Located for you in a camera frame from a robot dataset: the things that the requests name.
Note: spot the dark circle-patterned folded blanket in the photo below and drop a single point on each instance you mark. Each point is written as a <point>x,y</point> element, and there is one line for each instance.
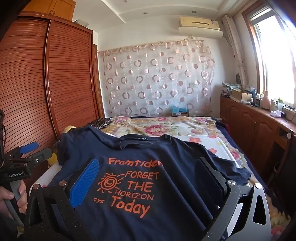
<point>101,124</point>

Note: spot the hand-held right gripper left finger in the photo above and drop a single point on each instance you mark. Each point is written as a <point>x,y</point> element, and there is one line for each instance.
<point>84,183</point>

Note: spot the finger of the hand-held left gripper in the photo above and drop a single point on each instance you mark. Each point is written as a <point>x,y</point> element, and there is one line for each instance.
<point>29,147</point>
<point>40,156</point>

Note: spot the window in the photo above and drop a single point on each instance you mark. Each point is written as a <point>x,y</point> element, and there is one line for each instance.
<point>275,58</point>

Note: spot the navy printed t-shirt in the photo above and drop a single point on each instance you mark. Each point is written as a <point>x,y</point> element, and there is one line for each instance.
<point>143,162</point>

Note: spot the pink bottle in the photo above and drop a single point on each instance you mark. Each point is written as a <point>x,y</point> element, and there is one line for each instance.
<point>265,100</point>

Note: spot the wooden sideboard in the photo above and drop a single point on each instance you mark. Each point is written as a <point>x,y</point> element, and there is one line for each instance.
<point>249,125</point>

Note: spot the white crumpled tissue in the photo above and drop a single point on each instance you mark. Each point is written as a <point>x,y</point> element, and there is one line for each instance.
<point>275,113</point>

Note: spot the white bottle with green cap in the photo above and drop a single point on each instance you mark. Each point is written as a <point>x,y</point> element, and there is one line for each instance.
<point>280,105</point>

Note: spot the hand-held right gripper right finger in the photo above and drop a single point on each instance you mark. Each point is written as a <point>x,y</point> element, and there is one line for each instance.
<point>209,179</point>

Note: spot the wooden overhead cabinet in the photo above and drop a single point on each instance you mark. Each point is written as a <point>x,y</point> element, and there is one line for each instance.
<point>53,7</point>

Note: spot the cardboard box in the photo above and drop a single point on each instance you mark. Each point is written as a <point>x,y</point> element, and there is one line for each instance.
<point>241,96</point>

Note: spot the stack of folded papers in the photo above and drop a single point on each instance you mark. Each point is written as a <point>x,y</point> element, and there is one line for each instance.
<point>231,88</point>

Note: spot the navy bed sheet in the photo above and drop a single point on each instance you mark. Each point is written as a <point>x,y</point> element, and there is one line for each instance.
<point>223,126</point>

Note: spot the white small-flower bed sheet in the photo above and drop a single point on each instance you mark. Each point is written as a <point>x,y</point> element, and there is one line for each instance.
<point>208,141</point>

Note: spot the wall air conditioner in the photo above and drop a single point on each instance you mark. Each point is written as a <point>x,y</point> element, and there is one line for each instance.
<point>200,25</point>

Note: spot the blue tissue box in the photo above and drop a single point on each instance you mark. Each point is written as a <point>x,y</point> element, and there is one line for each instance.
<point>179,110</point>

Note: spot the pale window drape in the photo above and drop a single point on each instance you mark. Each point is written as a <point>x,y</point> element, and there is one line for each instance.
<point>235,51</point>

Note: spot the person's left hand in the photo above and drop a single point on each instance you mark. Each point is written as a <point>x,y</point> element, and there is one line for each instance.
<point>22,194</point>

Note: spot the sheer circle-patterned curtain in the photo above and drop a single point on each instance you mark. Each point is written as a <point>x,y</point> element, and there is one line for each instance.
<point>157,78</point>

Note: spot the large-flower floral quilt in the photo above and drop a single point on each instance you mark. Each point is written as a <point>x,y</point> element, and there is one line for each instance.
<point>157,126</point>

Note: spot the brown slatted wooden wardrobe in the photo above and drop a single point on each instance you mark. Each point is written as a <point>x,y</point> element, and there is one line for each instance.
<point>34,81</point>

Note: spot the yellow plush toy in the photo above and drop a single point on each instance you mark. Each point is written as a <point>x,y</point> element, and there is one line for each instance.
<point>54,158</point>

